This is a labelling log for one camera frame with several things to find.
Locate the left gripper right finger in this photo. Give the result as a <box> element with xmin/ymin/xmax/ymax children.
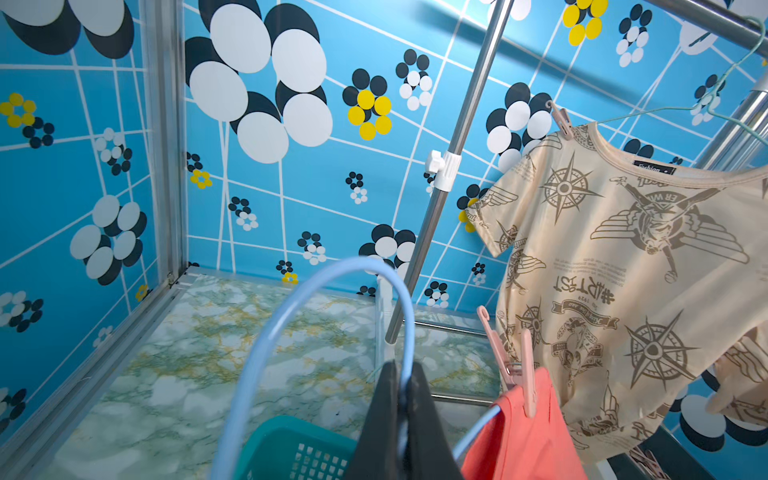
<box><xmin>407</xmin><ymin>362</ymin><xmax>463</xmax><ymax>480</ymax></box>

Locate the red garment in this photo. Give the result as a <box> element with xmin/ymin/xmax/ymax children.
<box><xmin>461</xmin><ymin>367</ymin><xmax>586</xmax><ymax>479</ymax></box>

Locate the teal laundry basket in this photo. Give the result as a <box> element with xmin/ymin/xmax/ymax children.
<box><xmin>234</xmin><ymin>416</ymin><xmax>356</xmax><ymax>480</ymax></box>

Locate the mint green wire hanger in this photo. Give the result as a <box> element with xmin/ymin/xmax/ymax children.
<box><xmin>596</xmin><ymin>16</ymin><xmax>767</xmax><ymax>146</ymax></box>

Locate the blue wire hanger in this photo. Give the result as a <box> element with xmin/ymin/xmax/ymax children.
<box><xmin>206</xmin><ymin>256</ymin><xmax>502</xmax><ymax>480</ymax></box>

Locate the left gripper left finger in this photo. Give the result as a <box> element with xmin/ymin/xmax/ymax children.
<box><xmin>344</xmin><ymin>361</ymin><xmax>400</xmax><ymax>480</ymax></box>

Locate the beige compass print t-shirt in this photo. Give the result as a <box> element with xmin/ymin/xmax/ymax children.
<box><xmin>466</xmin><ymin>124</ymin><xmax>767</xmax><ymax>463</ymax></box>

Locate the metal clothes rack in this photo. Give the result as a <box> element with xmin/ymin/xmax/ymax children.
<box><xmin>374</xmin><ymin>0</ymin><xmax>768</xmax><ymax>409</ymax></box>

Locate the pile of coloured clothespins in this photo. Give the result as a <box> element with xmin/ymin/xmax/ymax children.
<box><xmin>628</xmin><ymin>447</ymin><xmax>671</xmax><ymax>480</ymax></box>

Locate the dark grey clothespin tray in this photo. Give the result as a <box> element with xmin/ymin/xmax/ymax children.
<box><xmin>608</xmin><ymin>428</ymin><xmax>715</xmax><ymax>480</ymax></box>

